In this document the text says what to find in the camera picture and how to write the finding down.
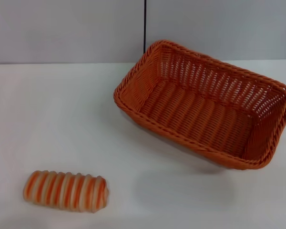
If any orange woven plastic basket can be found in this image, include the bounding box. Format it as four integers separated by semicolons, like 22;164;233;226
113;40;286;170

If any orange white striped bread roll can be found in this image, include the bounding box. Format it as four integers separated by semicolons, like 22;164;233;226
23;170;109;214

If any black vertical wall seam strip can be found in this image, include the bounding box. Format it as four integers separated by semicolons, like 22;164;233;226
142;0;148;57

